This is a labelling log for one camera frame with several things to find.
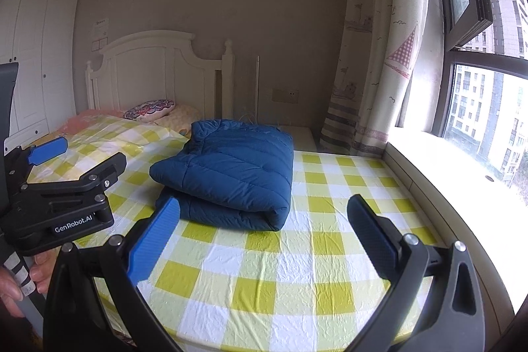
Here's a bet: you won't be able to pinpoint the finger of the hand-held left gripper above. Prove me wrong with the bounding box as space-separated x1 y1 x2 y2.
22 152 128 198
5 136 69 188

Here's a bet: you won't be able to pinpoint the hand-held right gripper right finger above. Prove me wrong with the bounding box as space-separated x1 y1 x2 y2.
346 194 486 352

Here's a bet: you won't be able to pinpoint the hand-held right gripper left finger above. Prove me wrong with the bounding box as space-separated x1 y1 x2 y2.
43 195 181 352

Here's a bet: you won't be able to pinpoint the blue quilted jacket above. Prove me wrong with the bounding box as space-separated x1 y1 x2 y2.
149 119 295 233

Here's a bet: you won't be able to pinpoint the person's left hand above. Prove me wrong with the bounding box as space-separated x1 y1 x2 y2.
0 252 57 318

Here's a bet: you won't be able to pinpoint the pink blanket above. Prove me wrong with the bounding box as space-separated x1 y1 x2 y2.
76 109 127 122

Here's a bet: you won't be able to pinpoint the colourful patterned pillow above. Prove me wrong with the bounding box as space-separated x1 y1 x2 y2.
123 99 176 121

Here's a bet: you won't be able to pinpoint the white wardrobe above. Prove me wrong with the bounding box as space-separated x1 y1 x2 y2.
0 0 82 149

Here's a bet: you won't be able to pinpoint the yellow checked bed sheet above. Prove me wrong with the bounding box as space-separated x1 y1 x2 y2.
31 115 443 352

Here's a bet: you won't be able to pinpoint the white window sill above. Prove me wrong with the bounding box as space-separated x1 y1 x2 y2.
385 127 528 316

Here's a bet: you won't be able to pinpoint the cream pillow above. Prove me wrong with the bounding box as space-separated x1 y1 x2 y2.
154 105 203 132

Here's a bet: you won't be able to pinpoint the white bed headboard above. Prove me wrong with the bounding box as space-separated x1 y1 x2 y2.
85 30 235 122

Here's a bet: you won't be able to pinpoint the white bedside table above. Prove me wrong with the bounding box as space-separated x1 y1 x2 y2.
280 125 318 152

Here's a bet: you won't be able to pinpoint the high-rise buildings outside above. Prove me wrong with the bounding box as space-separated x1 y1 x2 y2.
445 0 528 188

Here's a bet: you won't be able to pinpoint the sailboat print curtain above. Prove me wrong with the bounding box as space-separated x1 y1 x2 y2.
319 0 432 159

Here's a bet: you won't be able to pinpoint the dark framed window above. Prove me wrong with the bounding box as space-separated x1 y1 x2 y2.
394 0 528 208

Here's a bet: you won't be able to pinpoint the white wall sticker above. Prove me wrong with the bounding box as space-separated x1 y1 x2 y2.
91 17 111 54

